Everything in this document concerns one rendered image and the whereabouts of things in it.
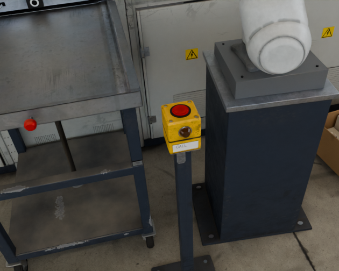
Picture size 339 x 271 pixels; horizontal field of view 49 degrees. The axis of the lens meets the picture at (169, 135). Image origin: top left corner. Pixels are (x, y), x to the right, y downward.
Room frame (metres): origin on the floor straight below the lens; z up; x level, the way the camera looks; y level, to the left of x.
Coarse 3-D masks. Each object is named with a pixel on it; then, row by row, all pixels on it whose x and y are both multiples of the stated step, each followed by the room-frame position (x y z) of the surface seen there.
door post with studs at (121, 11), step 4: (112, 0) 1.54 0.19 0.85; (116, 0) 1.54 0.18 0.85; (120, 0) 1.55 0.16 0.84; (116, 4) 1.54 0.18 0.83; (120, 4) 1.54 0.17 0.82; (120, 8) 1.54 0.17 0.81; (124, 8) 1.55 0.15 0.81; (120, 12) 1.54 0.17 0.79; (124, 12) 1.55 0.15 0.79; (120, 16) 1.54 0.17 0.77; (124, 16) 1.55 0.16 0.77; (124, 20) 1.55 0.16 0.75; (124, 24) 1.55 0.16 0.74; (124, 28) 1.55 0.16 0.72; (124, 32) 1.54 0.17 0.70; (128, 36) 1.55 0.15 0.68; (128, 40) 1.55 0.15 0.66; (128, 44) 1.55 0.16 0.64; (136, 108) 1.55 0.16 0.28; (136, 112) 1.55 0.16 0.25; (140, 124) 1.55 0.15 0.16; (140, 128) 1.55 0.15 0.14; (140, 132) 1.55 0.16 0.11; (140, 136) 1.55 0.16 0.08; (140, 140) 1.55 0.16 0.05
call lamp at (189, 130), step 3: (183, 126) 0.65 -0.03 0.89; (186, 126) 0.65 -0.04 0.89; (189, 126) 0.66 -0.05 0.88; (180, 129) 0.65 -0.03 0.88; (183, 129) 0.65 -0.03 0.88; (186, 129) 0.65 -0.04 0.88; (189, 129) 0.65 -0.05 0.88; (180, 132) 0.65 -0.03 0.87; (183, 132) 0.64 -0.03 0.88; (186, 132) 0.64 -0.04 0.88; (189, 132) 0.65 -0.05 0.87; (180, 135) 0.65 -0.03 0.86; (183, 135) 0.64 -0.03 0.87; (186, 135) 0.64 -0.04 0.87
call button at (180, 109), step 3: (177, 105) 0.71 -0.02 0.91; (180, 105) 0.71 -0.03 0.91; (183, 105) 0.71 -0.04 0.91; (174, 108) 0.70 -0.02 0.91; (177, 108) 0.70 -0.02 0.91; (180, 108) 0.70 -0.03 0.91; (183, 108) 0.70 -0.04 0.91; (186, 108) 0.70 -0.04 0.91; (174, 111) 0.69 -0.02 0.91; (177, 111) 0.69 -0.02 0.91; (180, 111) 0.69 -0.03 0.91; (183, 111) 0.69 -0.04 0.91; (186, 111) 0.69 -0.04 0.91; (174, 114) 0.68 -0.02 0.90; (177, 114) 0.68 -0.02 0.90; (180, 114) 0.68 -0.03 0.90; (183, 114) 0.68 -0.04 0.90
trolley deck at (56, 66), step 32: (0, 32) 1.31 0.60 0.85; (32, 32) 1.29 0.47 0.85; (64, 32) 1.27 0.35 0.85; (96, 32) 1.25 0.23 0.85; (0, 64) 1.08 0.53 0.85; (32, 64) 1.06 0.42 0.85; (64, 64) 1.05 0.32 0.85; (96, 64) 1.03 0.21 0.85; (128, 64) 1.02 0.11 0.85; (0, 96) 0.89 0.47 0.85; (32, 96) 0.88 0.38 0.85; (64, 96) 0.87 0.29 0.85; (96, 96) 0.86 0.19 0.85; (128, 96) 0.86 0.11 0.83; (0, 128) 0.80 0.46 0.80
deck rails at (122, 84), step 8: (104, 8) 1.46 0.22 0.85; (104, 16) 1.38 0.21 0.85; (104, 24) 1.31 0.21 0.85; (112, 24) 1.24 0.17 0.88; (112, 32) 1.24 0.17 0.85; (112, 40) 1.18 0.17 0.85; (112, 48) 1.12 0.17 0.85; (120, 48) 0.99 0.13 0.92; (112, 56) 1.07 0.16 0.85; (120, 56) 1.04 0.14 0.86; (112, 64) 1.02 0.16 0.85; (120, 64) 1.02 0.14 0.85; (120, 72) 0.97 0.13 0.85; (120, 80) 0.92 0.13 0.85; (128, 80) 0.92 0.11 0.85; (120, 88) 0.88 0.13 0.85; (128, 88) 0.87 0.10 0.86
